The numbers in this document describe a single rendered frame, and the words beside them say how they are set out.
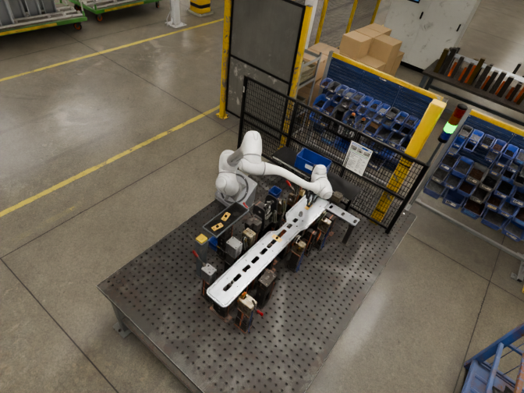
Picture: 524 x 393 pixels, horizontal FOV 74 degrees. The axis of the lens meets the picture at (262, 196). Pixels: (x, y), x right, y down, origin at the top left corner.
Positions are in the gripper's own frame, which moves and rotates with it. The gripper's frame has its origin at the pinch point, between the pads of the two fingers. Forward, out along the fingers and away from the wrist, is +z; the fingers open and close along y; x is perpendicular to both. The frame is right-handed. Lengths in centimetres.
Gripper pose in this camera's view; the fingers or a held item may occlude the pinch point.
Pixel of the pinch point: (309, 203)
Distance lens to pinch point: 300.4
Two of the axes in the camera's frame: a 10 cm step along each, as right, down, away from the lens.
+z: -1.2, 7.0, 7.0
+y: 7.8, 5.0, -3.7
